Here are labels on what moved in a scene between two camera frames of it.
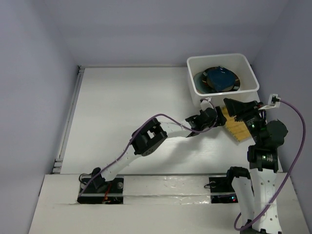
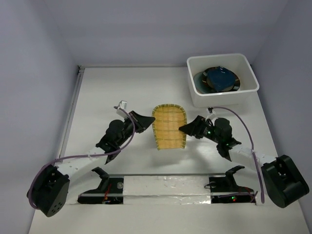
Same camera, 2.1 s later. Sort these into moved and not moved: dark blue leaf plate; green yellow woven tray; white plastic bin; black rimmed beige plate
Moved: green yellow woven tray
Not moved: white plastic bin; black rimmed beige plate; dark blue leaf plate
